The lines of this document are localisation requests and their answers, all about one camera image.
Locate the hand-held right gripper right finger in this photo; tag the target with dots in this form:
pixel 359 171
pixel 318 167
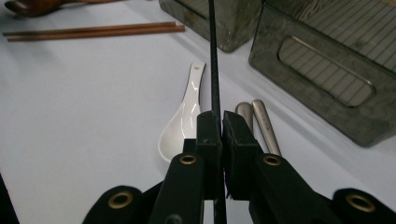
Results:
pixel 239 155

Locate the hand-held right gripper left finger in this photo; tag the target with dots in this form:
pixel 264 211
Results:
pixel 208 155

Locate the white ceramic spoon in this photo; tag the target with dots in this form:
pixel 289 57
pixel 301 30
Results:
pixel 177 133

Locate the black chopstick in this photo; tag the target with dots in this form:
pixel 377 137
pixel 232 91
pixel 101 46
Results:
pixel 214 77

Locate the smoky clear plastic bin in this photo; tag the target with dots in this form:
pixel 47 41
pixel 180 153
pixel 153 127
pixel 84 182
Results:
pixel 274 62
pixel 236 28

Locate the brown wooden chopstick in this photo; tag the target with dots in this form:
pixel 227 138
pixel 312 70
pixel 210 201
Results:
pixel 93 28
pixel 93 34

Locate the brown wooden spoon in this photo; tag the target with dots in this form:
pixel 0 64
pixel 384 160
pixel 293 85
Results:
pixel 31 7

